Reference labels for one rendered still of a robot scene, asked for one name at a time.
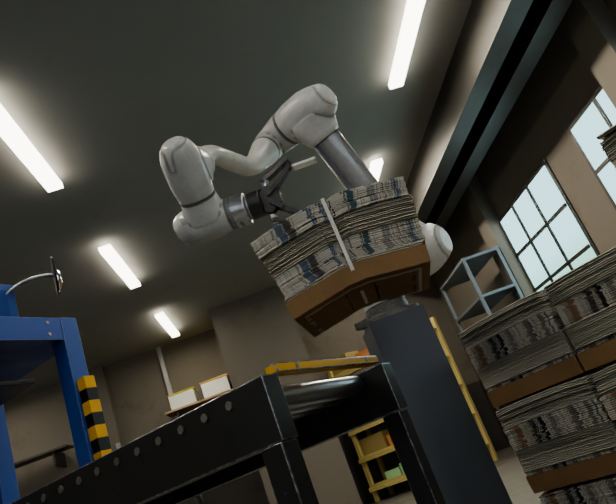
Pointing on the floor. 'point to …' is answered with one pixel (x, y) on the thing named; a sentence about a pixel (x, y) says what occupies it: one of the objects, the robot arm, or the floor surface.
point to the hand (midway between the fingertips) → (319, 182)
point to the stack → (579, 328)
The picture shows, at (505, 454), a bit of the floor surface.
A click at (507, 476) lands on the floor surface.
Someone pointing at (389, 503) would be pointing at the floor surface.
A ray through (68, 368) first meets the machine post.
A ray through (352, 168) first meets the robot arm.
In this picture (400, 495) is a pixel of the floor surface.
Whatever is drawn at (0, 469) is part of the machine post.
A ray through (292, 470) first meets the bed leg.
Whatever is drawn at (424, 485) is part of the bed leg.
